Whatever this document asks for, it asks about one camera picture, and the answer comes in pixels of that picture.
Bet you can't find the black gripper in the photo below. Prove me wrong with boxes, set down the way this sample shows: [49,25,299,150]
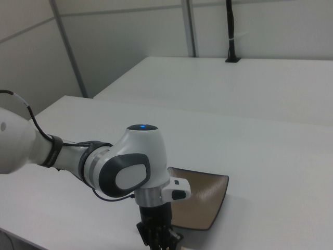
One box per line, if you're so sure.
[136,202,184,250]

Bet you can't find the square brown ceramic plate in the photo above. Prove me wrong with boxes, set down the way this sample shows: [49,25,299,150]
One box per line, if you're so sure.
[166,166,230,231]

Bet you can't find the aluminium partition post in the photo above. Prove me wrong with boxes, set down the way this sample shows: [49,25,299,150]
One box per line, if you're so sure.
[48,0,88,99]
[182,0,200,58]

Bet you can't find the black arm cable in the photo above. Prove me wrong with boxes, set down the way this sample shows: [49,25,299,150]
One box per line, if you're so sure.
[0,89,136,203]

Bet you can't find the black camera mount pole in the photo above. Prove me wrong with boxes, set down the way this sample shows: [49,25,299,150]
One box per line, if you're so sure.
[224,0,241,64]

